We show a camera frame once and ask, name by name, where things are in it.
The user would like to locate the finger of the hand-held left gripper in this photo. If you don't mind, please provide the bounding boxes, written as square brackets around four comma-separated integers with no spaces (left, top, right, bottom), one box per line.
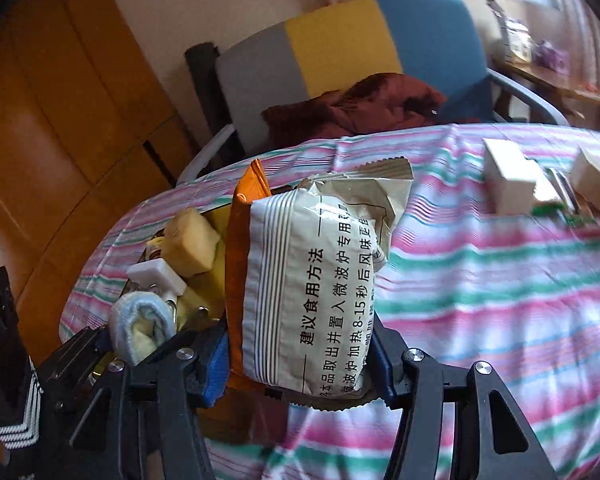
[37,326,114,402]

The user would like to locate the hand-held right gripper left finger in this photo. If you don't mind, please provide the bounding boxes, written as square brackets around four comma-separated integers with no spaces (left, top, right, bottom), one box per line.
[40,326,229,480]

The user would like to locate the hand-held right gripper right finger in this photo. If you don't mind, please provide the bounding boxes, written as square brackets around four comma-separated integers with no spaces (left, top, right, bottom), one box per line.
[371,326,556,480]

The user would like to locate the socks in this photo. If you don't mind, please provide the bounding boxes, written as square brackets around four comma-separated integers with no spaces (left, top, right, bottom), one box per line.
[109,290,177,367]

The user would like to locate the white striped snack packet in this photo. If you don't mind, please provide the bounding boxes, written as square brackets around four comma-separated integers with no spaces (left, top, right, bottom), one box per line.
[240,157,415,413]

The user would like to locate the long cream carton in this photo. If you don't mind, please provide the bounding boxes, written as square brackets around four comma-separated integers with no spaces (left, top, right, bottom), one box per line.
[481,137,538,216]

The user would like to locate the cream printed carton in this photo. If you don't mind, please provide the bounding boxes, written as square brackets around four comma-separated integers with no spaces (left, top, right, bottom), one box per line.
[570,145,600,221]

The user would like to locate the white plastic piece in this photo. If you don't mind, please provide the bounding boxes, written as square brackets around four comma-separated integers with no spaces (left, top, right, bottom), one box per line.
[126,258,187,297]

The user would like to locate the striped tablecloth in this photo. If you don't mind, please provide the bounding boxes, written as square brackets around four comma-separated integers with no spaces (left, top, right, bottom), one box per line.
[59,122,600,480]

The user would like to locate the yellow sponge block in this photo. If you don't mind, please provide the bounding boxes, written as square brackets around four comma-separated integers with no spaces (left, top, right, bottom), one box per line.
[162,208,221,277]

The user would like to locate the wooden wardrobe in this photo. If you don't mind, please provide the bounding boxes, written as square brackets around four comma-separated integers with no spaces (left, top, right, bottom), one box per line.
[0,0,196,361]

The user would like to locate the small green item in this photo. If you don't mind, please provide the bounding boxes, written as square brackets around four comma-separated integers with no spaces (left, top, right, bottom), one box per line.
[530,201,588,228]

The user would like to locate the dark red garment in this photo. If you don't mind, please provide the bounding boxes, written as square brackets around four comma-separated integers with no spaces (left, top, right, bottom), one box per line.
[261,72,448,148]

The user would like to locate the grey yellow blue chair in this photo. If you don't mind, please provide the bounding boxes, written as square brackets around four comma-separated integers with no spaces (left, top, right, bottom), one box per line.
[176,0,571,186]

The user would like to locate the wooden desk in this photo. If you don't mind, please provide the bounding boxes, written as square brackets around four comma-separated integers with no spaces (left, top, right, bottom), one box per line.
[490,55,600,111]

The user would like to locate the white box with print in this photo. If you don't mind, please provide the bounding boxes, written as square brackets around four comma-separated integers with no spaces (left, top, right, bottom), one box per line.
[485,0,536,61]

